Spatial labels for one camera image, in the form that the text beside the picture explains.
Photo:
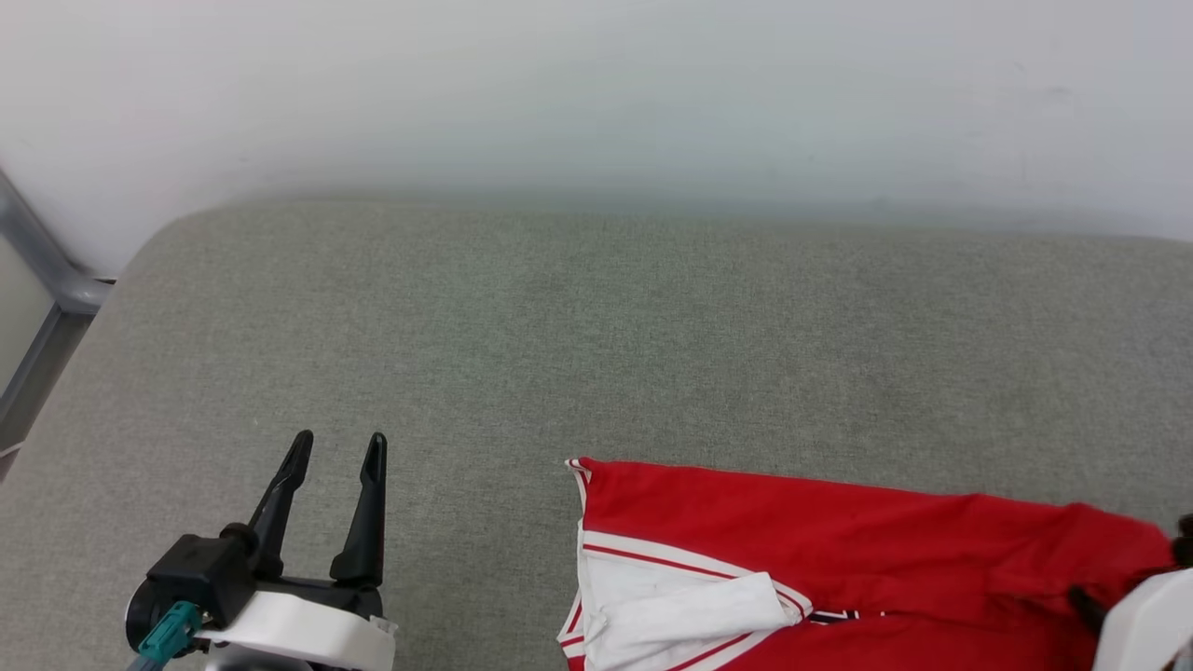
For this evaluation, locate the grey fabric sofa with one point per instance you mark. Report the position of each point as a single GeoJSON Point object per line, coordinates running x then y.
{"type": "Point", "coordinates": [652, 354]}

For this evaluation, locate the red and white garment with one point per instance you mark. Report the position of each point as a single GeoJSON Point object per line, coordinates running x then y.
{"type": "Point", "coordinates": [839, 531]}

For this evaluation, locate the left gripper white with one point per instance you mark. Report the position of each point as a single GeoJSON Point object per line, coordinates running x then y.
{"type": "Point", "coordinates": [308, 624]}

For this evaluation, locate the teal left camera connector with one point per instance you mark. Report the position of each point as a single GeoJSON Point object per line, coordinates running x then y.
{"type": "Point", "coordinates": [172, 629]}

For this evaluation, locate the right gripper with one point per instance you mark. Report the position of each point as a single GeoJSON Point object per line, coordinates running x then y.
{"type": "Point", "coordinates": [1151, 624]}

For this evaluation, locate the grey metal frame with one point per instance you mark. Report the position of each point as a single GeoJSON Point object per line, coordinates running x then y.
{"type": "Point", "coordinates": [70, 289]}

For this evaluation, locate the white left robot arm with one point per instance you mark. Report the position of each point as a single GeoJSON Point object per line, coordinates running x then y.
{"type": "Point", "coordinates": [252, 663]}

